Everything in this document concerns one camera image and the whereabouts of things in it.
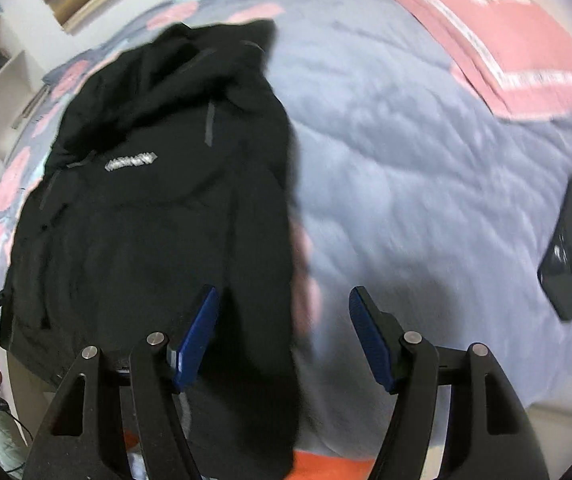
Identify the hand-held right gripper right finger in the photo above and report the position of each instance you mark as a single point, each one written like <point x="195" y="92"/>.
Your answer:
<point x="371" y="345"/>

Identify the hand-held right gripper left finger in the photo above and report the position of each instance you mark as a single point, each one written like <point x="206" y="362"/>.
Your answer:
<point x="196" y="340"/>

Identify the black hooded jacket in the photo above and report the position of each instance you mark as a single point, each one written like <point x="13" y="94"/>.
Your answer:
<point x="141" y="235"/>

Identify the person's left forearm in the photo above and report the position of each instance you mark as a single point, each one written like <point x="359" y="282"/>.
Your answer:
<point x="1" y="440"/>

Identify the orange cloth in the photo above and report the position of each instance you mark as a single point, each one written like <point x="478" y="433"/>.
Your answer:
<point x="326" y="465"/>

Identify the grey floral bedspread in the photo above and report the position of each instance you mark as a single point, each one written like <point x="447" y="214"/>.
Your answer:
<point x="416" y="185"/>

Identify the black smartphone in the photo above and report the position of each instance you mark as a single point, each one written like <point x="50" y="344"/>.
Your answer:
<point x="568" y="255"/>

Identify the white bookshelf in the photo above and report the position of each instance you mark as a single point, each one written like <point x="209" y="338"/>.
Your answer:
<point x="11" y="80"/>

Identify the pink pillow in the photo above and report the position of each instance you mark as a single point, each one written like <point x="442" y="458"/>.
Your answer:
<point x="506" y="35"/>

